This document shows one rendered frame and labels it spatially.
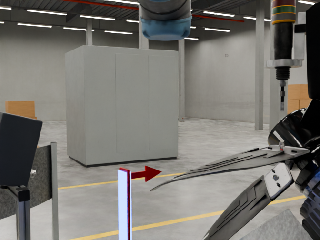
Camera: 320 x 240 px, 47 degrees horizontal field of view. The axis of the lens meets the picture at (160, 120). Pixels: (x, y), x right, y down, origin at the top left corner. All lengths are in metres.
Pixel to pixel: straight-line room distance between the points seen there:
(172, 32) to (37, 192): 2.27
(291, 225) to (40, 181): 2.19
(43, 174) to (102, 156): 4.30
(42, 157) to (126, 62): 4.63
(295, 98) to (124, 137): 4.33
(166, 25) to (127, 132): 6.61
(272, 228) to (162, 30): 0.41
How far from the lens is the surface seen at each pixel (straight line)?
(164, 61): 7.48
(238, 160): 0.65
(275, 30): 0.74
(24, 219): 1.05
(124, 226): 0.53
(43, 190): 2.76
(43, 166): 2.74
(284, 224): 0.73
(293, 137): 0.78
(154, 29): 0.54
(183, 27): 0.54
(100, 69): 6.91
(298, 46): 0.74
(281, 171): 0.85
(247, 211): 0.85
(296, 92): 9.24
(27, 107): 8.72
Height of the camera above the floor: 1.29
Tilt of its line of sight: 4 degrees down
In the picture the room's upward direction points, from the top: straight up
